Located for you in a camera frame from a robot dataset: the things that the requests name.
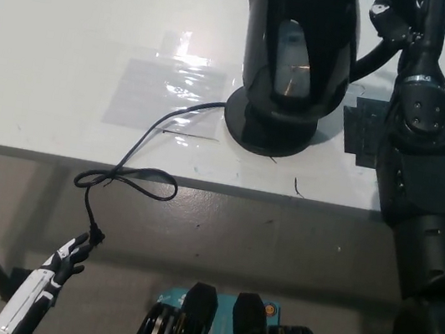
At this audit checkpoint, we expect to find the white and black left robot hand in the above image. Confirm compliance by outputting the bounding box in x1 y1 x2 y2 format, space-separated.
0 219 94 334

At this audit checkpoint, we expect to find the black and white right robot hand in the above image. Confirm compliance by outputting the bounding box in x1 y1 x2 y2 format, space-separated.
357 0 445 91

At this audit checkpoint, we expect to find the black electric kettle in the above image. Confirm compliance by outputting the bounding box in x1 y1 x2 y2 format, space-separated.
218 0 411 140

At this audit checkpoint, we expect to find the black and teal robot body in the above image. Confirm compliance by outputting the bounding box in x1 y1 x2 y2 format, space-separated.
130 273 337 334

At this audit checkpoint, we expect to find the round black kettle base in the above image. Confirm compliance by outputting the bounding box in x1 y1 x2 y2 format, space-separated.
219 84 323 163

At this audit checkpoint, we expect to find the black tape patch on table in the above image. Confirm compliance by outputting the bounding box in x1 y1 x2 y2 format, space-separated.
334 93 397 172

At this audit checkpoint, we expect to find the laminated paper sheet under tape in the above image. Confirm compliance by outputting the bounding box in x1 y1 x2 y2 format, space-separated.
100 54 238 143

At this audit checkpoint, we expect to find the black power cord with plug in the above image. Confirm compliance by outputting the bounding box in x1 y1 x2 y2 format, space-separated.
64 80 228 265

